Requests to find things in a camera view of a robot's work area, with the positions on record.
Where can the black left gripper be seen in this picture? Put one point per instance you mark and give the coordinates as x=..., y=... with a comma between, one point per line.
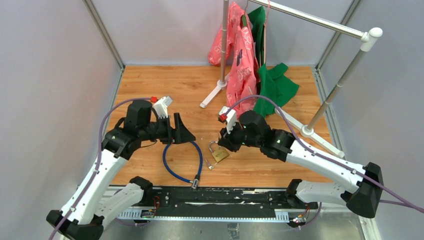
x=182, y=134

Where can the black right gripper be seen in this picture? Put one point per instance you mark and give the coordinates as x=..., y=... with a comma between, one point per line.
x=226, y=139

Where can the brass padlock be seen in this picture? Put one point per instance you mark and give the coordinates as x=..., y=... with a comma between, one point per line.
x=220, y=154

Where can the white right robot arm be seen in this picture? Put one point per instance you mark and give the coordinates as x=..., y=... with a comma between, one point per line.
x=356, y=186

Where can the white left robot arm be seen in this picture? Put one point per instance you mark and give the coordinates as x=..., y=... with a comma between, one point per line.
x=85, y=216

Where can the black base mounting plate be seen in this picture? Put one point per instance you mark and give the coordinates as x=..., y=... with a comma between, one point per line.
x=229, y=203

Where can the pink patterned garment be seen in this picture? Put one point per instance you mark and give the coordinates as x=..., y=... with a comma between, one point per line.
x=235, y=39

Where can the green garment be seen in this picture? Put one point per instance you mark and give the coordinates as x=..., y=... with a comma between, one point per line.
x=273, y=82

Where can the pink clothes hanger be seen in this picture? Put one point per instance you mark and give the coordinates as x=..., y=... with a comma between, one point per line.
x=265, y=33

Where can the metal clothes rack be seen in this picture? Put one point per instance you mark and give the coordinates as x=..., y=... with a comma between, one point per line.
x=368, y=39

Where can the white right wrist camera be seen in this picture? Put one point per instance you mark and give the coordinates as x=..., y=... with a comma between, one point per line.
x=229, y=117

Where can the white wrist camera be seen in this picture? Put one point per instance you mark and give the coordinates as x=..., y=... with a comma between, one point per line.
x=161, y=107
x=229, y=117

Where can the small silver cable-lock keys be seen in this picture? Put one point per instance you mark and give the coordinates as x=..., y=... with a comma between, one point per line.
x=209, y=164

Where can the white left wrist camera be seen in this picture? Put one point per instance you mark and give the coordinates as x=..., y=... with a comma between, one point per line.
x=161, y=107

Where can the blue cable lock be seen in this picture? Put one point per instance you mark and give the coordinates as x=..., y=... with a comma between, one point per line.
x=187, y=162

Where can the aluminium frame rail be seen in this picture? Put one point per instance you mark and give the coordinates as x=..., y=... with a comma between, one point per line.
x=92, y=10

